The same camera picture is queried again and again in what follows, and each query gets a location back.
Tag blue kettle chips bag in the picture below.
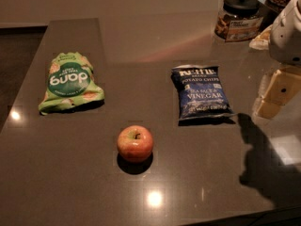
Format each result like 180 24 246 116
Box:
171 65 234 121

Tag green rice chip bag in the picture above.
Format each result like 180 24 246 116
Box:
39 52 104 115

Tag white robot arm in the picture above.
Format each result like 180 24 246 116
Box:
249 0 301 119

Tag glass jar with black lid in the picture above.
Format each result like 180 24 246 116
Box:
214 0 262 42

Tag red yellow apple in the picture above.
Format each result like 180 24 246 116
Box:
117 125 153 163

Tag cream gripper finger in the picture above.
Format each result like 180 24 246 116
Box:
255 67 301 119
253 72 276 111

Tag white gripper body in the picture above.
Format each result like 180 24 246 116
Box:
269 7 301 66

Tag pale snack packet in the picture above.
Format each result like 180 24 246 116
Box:
249 25 272 50

